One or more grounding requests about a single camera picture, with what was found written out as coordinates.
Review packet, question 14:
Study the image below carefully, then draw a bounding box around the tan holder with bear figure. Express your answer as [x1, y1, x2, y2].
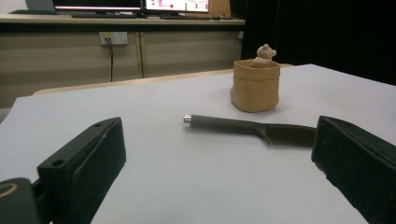
[230, 43, 281, 114]

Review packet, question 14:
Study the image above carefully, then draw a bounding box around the brown cardboard box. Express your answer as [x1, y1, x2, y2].
[208, 0, 233, 19]

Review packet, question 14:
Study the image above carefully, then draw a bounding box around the long beige desk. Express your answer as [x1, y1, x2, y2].
[0, 12, 246, 108]

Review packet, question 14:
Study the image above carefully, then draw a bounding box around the white table cover sheet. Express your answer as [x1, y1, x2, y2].
[0, 63, 396, 224]

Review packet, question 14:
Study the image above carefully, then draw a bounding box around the black keyboard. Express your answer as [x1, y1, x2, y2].
[70, 12, 138, 19]
[159, 14, 213, 21]

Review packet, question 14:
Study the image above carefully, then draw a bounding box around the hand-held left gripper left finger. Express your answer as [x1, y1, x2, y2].
[36, 117, 127, 224]

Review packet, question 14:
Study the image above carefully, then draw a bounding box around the white wall socket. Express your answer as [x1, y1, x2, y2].
[99, 31, 129, 46]

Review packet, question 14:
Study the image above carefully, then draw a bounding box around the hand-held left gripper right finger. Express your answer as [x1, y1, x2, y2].
[311, 115, 396, 224]

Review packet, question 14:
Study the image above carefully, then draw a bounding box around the black curtain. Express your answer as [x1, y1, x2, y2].
[241, 0, 396, 87]

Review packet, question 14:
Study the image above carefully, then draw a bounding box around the black computer monitor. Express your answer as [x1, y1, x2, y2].
[52, 0, 143, 11]
[143, 0, 210, 14]

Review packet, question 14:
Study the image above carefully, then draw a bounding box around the black power cable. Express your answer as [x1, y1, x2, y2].
[105, 37, 115, 83]

